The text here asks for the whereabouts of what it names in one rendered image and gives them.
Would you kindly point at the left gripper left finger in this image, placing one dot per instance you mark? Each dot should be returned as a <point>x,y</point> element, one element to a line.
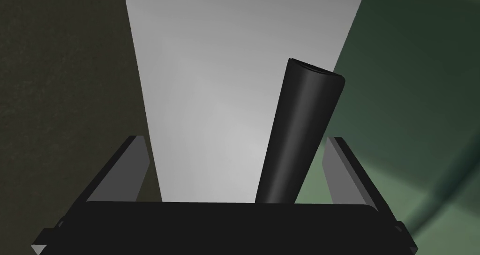
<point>122,176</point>

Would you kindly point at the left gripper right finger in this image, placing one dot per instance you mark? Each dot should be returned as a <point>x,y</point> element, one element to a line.
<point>343,180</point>

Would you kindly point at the white door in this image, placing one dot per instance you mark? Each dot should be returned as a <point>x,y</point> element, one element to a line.
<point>206,97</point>

